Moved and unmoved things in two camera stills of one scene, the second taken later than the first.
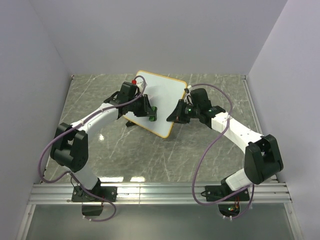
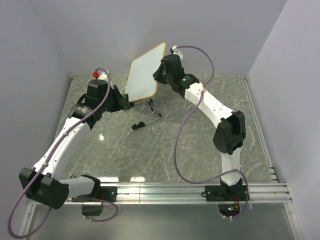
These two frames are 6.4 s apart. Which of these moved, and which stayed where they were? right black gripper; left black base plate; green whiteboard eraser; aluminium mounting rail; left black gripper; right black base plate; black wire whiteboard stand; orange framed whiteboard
Moved: black wire whiteboard stand; right black gripper; green whiteboard eraser; orange framed whiteboard; left black gripper
Stayed: left black base plate; aluminium mounting rail; right black base plate
